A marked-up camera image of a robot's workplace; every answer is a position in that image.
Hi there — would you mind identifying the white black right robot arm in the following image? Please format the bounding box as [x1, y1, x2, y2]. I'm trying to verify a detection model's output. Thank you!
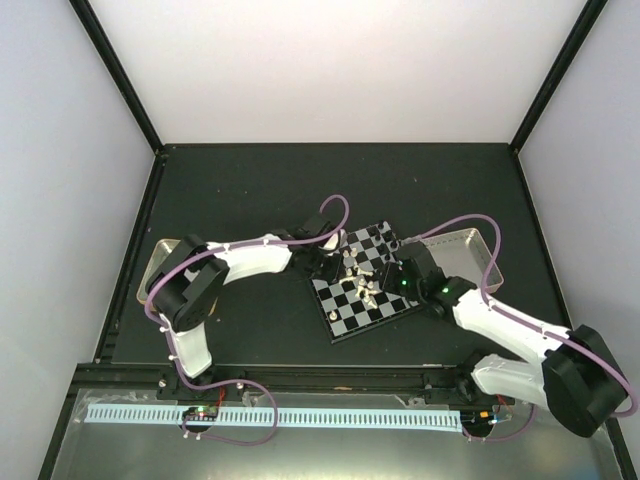
[378, 242, 638, 438]

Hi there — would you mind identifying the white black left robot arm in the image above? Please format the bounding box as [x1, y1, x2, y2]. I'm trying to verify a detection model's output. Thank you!
[141, 214, 346, 399]

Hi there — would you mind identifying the black chess pieces group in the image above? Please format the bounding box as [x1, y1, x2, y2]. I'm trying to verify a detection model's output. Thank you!
[367, 220, 400, 263]

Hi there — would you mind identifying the pile of white chess pieces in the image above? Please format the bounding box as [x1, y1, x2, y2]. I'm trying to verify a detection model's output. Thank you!
[339, 264, 380, 309]

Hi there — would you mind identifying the black grey chess board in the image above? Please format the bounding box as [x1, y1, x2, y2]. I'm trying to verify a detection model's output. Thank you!
[311, 220, 420, 344]

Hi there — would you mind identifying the right controller circuit board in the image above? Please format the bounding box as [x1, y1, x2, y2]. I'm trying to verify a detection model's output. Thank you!
[460, 410, 513, 427]

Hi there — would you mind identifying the controller circuit board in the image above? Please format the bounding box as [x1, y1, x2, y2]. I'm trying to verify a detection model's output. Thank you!
[182, 406, 219, 422]
[460, 410, 513, 427]

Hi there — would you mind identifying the left controller circuit board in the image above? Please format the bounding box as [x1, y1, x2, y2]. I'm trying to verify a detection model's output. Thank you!
[182, 406, 219, 422]

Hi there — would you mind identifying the pink metal tray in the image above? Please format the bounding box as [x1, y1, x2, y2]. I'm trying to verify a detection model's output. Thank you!
[421, 228, 491, 286]

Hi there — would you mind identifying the gold rimmed metal tin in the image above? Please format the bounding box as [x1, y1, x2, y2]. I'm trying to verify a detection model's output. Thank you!
[138, 234, 224, 329]

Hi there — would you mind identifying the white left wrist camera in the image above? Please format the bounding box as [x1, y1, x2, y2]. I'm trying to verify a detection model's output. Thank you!
[322, 230, 346, 252]

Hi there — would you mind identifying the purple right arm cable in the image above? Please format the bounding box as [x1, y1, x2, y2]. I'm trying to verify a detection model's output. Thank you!
[404, 213, 632, 443]

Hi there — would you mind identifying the white slotted cable duct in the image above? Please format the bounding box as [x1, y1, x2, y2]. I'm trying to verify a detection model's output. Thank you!
[84, 404, 462, 433]

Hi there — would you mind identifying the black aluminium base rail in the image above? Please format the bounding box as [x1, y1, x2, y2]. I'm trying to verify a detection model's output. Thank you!
[70, 364, 481, 405]

